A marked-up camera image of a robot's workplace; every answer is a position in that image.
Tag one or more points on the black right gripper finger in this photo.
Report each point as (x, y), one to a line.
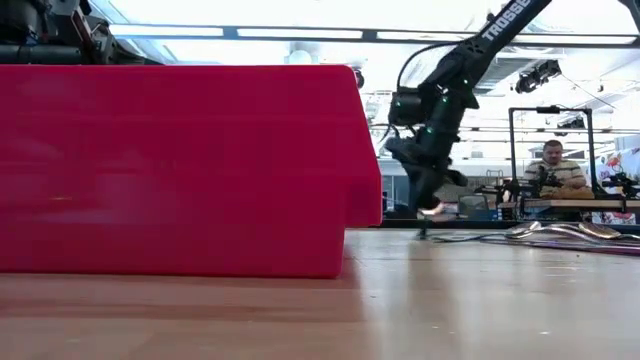
(434, 190)
(417, 192)

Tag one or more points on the red plastic bin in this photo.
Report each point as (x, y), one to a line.
(175, 175)

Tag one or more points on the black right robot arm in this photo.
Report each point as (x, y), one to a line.
(500, 30)

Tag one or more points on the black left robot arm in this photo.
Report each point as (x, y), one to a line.
(40, 52)

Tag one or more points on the black background robot arm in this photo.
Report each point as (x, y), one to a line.
(622, 182)
(545, 180)

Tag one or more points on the grey chair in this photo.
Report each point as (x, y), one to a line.
(474, 206)

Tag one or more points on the person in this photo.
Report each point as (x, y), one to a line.
(554, 172)

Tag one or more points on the wooden background workbench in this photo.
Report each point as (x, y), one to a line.
(575, 203)

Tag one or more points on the black background gantry frame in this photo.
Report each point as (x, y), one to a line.
(550, 109)

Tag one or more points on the colourful wall poster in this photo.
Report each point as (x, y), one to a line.
(617, 165)

